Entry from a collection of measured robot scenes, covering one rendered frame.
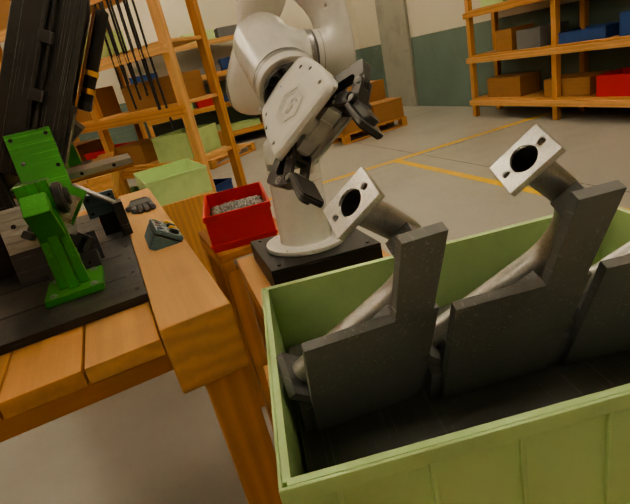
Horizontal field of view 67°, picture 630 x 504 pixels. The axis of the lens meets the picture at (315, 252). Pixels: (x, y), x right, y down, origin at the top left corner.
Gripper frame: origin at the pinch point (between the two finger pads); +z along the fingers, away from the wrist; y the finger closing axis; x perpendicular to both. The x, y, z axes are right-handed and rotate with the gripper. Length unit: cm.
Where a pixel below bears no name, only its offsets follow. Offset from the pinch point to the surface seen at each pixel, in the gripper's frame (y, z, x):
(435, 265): -0.1, 12.0, 7.1
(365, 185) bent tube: 1.6, 6.9, -1.6
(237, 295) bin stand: -74, -61, 52
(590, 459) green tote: -4.0, 28.7, 24.0
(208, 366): -54, -16, 21
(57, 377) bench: -64, -17, -3
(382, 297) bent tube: -8.4, 7.7, 11.0
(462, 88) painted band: 31, -597, 582
